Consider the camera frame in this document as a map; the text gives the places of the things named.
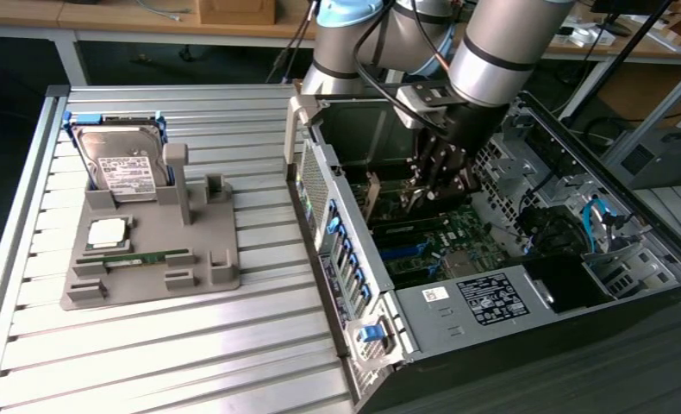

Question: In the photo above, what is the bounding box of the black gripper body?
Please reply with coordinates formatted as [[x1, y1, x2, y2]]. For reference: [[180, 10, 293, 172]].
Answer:
[[417, 99, 517, 152]]

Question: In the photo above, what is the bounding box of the graphics card with metal bracket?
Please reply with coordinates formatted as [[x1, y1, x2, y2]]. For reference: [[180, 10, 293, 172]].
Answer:
[[365, 171, 433, 221]]

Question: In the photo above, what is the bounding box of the perforated metal drive cage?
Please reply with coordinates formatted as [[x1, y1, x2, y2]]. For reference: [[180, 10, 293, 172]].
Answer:
[[477, 129, 555, 208]]

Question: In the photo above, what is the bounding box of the green Dell motherboard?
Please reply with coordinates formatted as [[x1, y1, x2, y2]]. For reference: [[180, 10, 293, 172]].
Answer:
[[349, 172, 525, 290]]

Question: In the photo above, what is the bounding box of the black RAM stick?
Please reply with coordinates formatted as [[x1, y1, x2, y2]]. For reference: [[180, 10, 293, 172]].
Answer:
[[370, 216, 454, 237]]

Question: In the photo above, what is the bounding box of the blue expansion slot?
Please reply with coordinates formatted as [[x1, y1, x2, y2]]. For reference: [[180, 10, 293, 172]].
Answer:
[[381, 243, 433, 261]]

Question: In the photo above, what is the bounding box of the grey chipset heatsink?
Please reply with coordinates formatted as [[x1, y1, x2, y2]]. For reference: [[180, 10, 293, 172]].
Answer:
[[441, 252, 474, 278]]

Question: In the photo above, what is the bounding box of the white small box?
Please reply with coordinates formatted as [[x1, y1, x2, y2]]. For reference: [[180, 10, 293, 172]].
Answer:
[[551, 23, 617, 47]]

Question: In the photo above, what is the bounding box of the black plastic drive cover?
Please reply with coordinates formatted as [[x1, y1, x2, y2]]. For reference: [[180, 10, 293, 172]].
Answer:
[[521, 254, 617, 315]]

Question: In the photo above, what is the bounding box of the black stand pole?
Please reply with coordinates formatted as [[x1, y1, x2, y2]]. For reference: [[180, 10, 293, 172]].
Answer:
[[557, 0, 678, 122]]

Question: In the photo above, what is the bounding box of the grey power supply unit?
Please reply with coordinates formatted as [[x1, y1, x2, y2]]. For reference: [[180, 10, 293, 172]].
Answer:
[[390, 263, 551, 353]]

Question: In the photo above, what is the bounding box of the black monitor stand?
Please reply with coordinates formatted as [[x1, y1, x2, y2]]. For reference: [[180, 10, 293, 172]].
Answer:
[[591, 0, 634, 36]]

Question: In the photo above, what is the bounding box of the grey computer tower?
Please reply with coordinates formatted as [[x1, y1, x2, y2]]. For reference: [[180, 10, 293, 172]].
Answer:
[[601, 125, 681, 191]]

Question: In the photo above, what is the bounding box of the metal disk bay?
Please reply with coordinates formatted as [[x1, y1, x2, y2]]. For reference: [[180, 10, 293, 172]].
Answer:
[[581, 241, 681, 301]]

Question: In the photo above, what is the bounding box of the wooden desk with clutter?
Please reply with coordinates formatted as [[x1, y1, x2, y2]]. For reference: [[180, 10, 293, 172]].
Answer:
[[538, 0, 681, 120]]

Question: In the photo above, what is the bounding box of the black open PC case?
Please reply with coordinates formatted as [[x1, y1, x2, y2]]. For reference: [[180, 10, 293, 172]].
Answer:
[[286, 88, 681, 414]]

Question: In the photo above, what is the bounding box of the silver hard disk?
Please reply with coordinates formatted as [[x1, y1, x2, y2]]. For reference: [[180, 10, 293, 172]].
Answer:
[[73, 124, 166, 204]]

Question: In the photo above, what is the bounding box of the green RAM stick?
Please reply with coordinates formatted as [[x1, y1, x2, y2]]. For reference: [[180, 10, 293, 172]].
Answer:
[[89, 249, 190, 266]]

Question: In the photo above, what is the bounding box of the grey parts rack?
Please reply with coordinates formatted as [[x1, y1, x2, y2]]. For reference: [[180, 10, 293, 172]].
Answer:
[[58, 143, 244, 311]]

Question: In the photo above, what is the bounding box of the silver CPU chip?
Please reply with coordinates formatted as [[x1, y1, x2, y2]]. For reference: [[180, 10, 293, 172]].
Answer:
[[85, 218, 130, 250]]

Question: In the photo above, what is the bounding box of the blue disk caddy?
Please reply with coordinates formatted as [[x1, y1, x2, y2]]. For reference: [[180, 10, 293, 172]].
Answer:
[[62, 110, 173, 195]]

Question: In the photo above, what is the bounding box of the wooden desk with metal legs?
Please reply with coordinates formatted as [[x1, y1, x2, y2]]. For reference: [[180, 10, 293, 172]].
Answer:
[[0, 0, 318, 86]]

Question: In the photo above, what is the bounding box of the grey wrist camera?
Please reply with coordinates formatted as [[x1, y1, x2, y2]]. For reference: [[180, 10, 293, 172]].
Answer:
[[394, 84, 469, 129]]

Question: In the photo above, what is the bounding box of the black camera cable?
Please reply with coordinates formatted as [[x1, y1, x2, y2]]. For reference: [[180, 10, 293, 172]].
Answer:
[[354, 0, 454, 130]]

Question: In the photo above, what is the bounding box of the blue disk wire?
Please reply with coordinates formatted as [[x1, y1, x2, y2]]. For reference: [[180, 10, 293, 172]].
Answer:
[[579, 196, 613, 256]]

